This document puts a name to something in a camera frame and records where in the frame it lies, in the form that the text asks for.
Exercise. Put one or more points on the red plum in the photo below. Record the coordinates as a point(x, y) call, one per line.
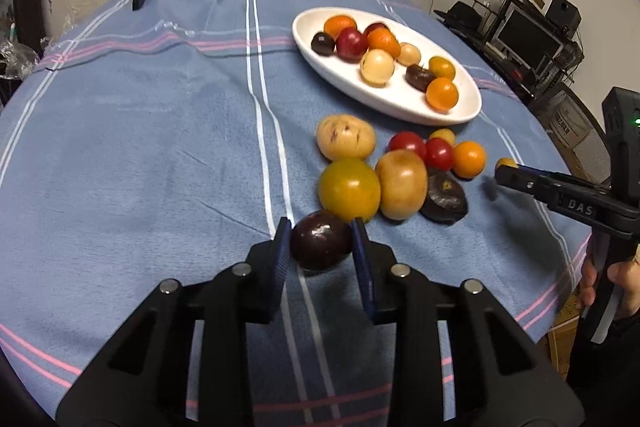
point(375, 28)
point(351, 44)

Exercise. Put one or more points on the yellow tomato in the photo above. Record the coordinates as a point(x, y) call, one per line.
point(442, 68)

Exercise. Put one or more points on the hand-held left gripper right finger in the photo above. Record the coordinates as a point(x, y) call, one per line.
point(361, 267)

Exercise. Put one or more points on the black hat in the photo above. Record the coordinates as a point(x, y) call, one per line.
point(462, 14)

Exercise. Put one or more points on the orange mandarin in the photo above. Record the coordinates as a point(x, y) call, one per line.
point(384, 43)
point(442, 94)
point(340, 26)

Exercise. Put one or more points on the person's right hand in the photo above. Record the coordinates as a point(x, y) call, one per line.
point(627, 287)

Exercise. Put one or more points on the small yellow fruit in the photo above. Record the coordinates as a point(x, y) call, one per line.
point(442, 136)

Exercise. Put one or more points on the brown cardboard box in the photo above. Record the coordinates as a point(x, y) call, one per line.
point(562, 342)

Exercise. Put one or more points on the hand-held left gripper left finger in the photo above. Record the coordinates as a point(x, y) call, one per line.
point(280, 257)

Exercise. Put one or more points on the clear plastic bag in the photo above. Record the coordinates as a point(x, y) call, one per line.
point(20, 57)

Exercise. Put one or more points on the small yellow-green fruit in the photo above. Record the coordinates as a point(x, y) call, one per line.
point(506, 162)

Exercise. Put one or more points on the spotted beige fruit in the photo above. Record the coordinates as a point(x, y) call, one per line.
point(346, 137)

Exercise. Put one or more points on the green-yellow tomato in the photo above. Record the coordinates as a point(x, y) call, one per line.
point(349, 189)

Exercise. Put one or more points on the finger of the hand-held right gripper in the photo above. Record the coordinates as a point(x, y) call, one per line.
point(540, 187)

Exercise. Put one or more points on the red cherry tomato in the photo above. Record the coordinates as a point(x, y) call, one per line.
point(406, 144)
point(439, 153)

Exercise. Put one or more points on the black computer desk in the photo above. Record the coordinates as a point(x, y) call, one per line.
point(505, 72)

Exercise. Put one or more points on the computer monitor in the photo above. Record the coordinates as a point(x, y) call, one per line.
point(527, 34)

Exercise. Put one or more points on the white oval plate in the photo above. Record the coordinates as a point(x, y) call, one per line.
point(325, 72)

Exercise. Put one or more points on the wrinkled dark purple fruit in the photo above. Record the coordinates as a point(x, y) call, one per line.
point(444, 198)

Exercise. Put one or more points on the small beige fruit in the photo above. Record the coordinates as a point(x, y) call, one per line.
point(409, 54)
point(377, 67)

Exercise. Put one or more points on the smooth beige fruit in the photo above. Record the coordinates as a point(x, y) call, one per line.
point(401, 184)

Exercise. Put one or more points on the small orange tomato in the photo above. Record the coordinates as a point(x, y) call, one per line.
point(469, 159)

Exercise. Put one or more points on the dark purple plum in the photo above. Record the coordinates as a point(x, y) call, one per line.
point(322, 43)
point(320, 241)

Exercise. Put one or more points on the black speaker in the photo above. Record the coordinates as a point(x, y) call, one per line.
point(562, 12)

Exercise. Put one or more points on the dark brown fruit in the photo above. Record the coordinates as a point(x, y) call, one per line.
point(419, 77)

